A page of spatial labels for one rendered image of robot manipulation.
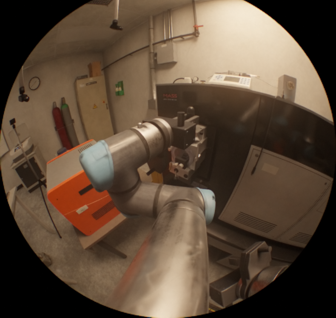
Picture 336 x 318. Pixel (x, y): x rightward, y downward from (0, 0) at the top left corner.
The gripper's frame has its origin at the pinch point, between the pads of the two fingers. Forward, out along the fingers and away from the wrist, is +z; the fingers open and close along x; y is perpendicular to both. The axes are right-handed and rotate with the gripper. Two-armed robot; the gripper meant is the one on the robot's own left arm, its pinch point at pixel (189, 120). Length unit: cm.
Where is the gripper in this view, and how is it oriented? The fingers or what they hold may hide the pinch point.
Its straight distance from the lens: 38.1
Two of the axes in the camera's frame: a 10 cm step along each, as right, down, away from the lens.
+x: -7.8, -3.0, 5.5
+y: -0.4, -8.6, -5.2
